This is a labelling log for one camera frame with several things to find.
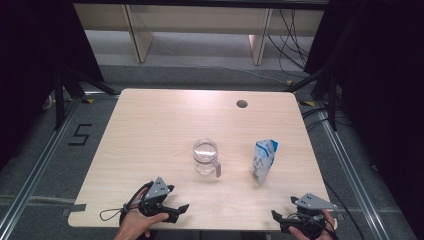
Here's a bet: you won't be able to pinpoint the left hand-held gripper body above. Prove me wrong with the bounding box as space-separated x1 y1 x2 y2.
138 176 180 224

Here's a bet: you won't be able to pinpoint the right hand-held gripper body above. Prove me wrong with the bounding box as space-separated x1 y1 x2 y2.
279 192 338 239

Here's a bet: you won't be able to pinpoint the clear glass mug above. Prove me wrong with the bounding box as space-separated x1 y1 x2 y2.
192 137 222 179

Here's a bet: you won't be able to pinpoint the white and blue milk pouch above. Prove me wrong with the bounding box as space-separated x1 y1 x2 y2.
250 138 280 186

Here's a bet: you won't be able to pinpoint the person's right hand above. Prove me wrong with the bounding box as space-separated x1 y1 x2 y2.
288 209 338 240

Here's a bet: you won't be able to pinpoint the person's left hand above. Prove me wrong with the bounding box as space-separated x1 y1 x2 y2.
114 187 170 240

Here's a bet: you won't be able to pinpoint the black metal stand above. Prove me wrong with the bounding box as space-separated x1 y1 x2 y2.
284 65 339 132
53 66 120 131

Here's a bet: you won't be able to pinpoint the black curtain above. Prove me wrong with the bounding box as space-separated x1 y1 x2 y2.
0 0 105 172
303 0 424 240

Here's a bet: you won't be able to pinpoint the beige wooden desk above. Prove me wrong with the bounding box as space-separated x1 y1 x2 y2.
73 3 326 67

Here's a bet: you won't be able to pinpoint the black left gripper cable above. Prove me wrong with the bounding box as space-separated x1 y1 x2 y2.
119 181 155 225

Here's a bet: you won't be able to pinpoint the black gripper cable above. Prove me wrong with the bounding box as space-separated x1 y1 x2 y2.
288 211 336 235
119 181 155 225

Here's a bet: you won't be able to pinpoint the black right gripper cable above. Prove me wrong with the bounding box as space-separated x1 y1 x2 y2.
288 211 336 235

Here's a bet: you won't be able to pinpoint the black floor cable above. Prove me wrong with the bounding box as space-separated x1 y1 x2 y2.
323 181 368 240

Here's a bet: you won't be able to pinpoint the aluminium floor rail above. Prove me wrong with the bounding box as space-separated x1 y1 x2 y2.
0 96 82 240
316 101 392 240

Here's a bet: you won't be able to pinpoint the thin black wrist strap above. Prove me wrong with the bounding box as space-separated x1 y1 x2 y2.
99 207 127 222

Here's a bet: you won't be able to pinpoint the black floor cables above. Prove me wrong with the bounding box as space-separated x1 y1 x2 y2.
300 105 352 132

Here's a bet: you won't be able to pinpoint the black cable bundle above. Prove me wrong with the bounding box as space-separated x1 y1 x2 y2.
267 8 312 80

